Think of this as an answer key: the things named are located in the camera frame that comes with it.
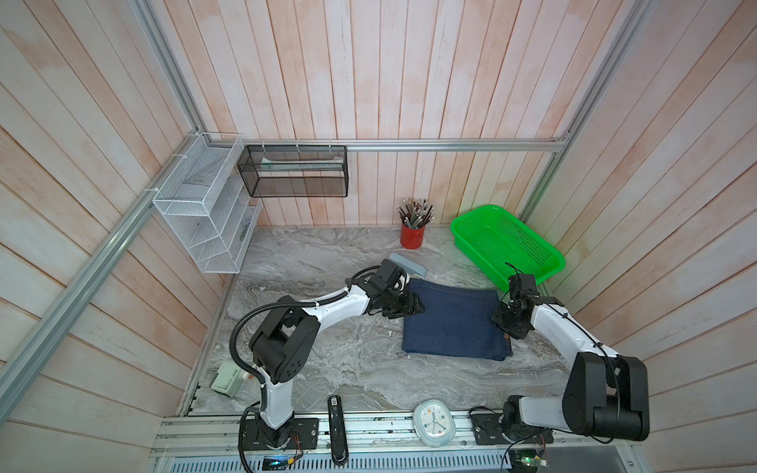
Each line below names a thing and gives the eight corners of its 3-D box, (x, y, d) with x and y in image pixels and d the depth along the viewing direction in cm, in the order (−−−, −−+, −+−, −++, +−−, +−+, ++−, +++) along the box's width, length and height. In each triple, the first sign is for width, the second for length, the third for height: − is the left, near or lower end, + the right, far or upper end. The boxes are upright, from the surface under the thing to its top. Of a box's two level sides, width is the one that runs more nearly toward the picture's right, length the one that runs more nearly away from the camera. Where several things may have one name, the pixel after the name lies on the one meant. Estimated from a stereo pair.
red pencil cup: (411, 254, 114) (417, 219, 100) (391, 238, 119) (394, 203, 105) (428, 241, 118) (436, 206, 104) (408, 226, 124) (413, 191, 109)
